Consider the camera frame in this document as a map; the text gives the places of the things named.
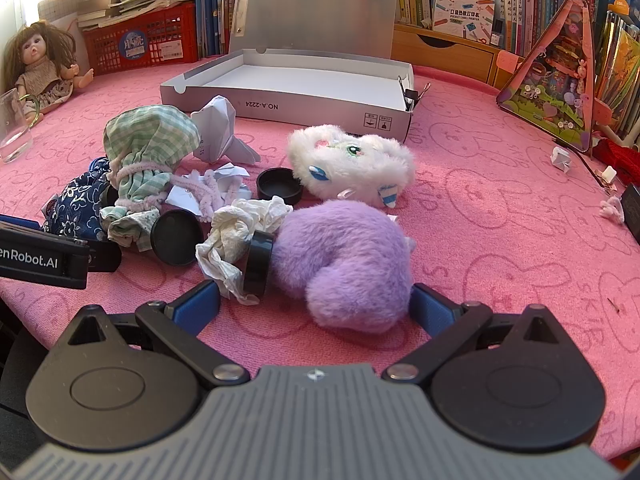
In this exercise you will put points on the small white origami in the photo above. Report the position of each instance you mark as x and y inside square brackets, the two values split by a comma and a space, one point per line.
[561, 159]

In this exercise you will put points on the pink rabbit-print blanket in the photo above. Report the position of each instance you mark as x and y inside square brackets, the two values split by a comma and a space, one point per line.
[500, 220]

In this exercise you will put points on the red knitted item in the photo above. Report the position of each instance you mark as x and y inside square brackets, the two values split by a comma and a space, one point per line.
[622, 160]

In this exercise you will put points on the green checked cloth pouch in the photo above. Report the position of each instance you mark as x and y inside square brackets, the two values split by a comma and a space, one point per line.
[150, 135]

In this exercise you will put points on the clear glass cup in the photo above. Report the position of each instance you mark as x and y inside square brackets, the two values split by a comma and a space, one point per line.
[15, 130]

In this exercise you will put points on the white tissue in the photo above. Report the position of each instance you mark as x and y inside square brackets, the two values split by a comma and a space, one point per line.
[232, 230]

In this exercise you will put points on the blue floral cloth pouch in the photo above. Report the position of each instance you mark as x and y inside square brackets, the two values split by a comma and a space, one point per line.
[75, 205]

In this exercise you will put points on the white paper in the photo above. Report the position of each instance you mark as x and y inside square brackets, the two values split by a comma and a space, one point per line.
[217, 125]

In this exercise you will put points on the black round lid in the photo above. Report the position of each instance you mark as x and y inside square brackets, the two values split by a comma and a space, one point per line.
[280, 186]
[257, 265]
[177, 237]

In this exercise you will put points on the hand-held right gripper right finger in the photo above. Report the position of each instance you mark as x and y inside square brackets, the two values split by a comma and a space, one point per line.
[432, 310]

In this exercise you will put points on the white plush toy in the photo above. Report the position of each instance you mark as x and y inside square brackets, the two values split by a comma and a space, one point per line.
[360, 170]

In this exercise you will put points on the row of colourful upright books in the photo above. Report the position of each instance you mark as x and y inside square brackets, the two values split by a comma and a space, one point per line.
[530, 5]

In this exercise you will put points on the brown-haired doll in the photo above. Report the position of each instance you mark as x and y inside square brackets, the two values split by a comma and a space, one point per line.
[42, 70]

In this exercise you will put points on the black binder clip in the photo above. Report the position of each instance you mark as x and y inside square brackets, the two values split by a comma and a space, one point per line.
[412, 95]

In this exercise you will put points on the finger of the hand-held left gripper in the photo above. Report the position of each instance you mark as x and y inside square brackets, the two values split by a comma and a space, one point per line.
[17, 222]
[106, 257]

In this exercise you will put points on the white pencil-print carton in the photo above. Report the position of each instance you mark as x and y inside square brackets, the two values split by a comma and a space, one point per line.
[462, 12]

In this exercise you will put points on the wooden desk drawer unit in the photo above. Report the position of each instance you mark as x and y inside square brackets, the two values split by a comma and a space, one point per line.
[450, 55]

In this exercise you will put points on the purple plush toy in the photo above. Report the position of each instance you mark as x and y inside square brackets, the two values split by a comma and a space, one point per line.
[340, 260]

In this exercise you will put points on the pink triangular dollhouse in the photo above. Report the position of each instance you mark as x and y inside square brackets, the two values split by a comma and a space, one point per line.
[555, 85]

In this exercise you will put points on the red plastic basket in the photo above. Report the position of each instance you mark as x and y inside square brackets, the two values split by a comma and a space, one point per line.
[145, 40]

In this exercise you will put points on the small ink bottle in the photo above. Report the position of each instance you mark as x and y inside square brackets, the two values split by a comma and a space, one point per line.
[498, 32]

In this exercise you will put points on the grey cardboard box with lid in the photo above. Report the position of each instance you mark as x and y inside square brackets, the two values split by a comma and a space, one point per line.
[320, 75]

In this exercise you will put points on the yellow picture books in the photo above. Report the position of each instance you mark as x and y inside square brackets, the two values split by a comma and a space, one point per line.
[622, 70]

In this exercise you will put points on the pink pipe cleaner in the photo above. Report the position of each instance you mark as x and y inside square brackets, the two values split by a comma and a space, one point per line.
[195, 189]

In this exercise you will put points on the white paper scraps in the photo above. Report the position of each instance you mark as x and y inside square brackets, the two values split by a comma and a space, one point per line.
[231, 171]

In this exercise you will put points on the row of thin blue books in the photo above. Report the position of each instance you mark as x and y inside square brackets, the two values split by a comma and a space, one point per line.
[215, 5]

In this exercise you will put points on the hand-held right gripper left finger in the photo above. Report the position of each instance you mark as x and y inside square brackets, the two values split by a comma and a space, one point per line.
[197, 305]

